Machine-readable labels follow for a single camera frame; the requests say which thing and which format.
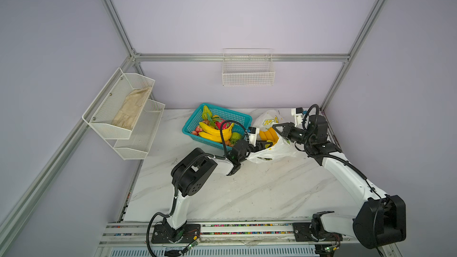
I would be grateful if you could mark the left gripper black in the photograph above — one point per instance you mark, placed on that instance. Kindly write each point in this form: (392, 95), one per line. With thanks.
(252, 146)

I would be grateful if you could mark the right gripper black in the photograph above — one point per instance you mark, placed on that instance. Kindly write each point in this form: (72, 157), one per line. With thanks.
(291, 131)

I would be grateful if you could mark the white lemon print plastic bag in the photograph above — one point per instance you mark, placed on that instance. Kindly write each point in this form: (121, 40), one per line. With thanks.
(281, 148)

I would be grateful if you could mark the pink fake dragon fruit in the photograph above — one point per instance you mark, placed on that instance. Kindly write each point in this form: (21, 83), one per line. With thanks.
(222, 124)

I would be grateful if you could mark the yellow fake banana bunch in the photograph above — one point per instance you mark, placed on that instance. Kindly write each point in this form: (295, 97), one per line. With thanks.
(214, 134)

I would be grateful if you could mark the red fake strawberry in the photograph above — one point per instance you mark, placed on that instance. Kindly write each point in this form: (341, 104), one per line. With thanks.
(197, 131)

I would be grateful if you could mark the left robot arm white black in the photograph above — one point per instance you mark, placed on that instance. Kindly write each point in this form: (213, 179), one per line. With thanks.
(189, 176)

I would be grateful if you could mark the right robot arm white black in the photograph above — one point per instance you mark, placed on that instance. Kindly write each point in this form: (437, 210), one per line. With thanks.
(381, 218)

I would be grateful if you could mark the green fake leafy fruit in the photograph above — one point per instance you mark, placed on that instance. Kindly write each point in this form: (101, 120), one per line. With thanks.
(208, 117)

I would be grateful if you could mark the teal plastic basket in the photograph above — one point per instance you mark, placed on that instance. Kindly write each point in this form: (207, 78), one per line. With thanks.
(239, 121)

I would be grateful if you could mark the lower white mesh shelf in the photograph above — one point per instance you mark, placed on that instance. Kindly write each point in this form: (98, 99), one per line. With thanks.
(138, 146)

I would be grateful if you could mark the white mesh shelf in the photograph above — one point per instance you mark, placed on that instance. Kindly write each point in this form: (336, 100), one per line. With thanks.
(116, 112)
(138, 146)

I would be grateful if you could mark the beige cloth in shelf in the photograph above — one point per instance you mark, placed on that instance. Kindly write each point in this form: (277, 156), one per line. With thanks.
(130, 110)

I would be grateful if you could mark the upper white mesh shelf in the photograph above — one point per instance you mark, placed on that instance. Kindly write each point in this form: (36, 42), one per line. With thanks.
(116, 112)

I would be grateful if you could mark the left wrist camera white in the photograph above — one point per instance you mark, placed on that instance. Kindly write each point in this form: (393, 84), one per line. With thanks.
(253, 138)

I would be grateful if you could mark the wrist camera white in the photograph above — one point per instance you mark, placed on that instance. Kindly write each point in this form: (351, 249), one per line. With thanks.
(299, 114)
(253, 138)

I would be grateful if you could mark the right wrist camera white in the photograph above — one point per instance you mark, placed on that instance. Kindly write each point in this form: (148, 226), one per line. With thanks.
(299, 114)

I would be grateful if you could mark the white wire wall basket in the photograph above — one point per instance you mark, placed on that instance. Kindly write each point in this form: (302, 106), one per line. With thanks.
(247, 67)

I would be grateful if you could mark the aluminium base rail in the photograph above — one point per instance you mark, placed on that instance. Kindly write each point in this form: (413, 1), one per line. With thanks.
(223, 239)

